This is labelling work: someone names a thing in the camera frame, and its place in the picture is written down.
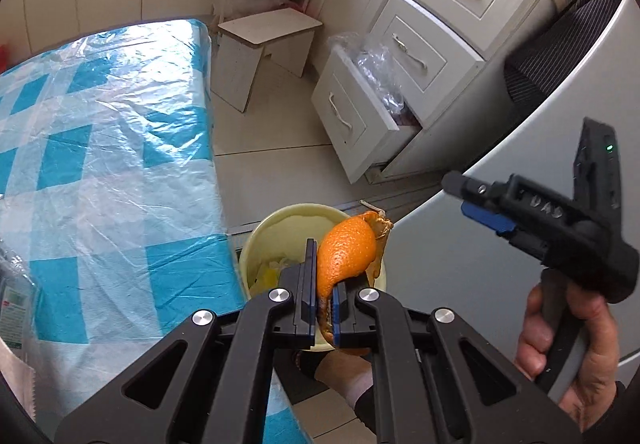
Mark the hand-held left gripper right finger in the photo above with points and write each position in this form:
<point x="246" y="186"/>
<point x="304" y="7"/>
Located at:
<point x="345" y="319"/>

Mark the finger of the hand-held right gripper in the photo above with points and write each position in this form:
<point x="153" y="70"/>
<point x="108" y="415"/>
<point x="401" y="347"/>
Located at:
<point x="487" y="219"/>
<point x="470" y="186"/>

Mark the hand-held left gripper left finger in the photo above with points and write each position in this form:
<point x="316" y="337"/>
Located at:
<point x="307" y="294"/>

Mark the curled orange peel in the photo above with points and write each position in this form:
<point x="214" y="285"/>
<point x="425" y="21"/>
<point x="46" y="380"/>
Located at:
<point x="347" y="249"/>

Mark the yellow plastic bin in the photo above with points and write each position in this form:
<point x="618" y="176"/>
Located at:
<point x="280" y="229"/>

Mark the clear packet with green label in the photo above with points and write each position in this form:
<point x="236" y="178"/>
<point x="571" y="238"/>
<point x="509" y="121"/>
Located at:
<point x="12" y="294"/>

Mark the white paper wrapper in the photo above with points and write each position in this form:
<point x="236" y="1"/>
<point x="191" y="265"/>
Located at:
<point x="17" y="379"/>

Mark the person's right hand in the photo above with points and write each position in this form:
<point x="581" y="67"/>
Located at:
<point x="600" y="359"/>

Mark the person's leg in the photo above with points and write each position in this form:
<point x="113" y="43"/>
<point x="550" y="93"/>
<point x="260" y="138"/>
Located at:
<point x="340" y="369"/>

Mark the white refrigerator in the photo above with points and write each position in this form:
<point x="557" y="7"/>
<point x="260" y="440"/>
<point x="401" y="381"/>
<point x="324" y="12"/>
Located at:
<point x="540" y="139"/>

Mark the open white drawer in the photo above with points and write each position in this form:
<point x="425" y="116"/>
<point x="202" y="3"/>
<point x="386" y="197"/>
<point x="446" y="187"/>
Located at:
<point x="345" y="109"/>

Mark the clear plastic bags in drawer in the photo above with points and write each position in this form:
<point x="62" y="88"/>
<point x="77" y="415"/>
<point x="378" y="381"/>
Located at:
<point x="380" y="69"/>

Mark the blue checked plastic tablecloth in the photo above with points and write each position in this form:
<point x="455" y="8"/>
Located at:
<point x="125" y="149"/>

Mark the white stool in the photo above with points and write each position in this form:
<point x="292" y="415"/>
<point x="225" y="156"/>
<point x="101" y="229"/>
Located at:
<point x="270" y="26"/>

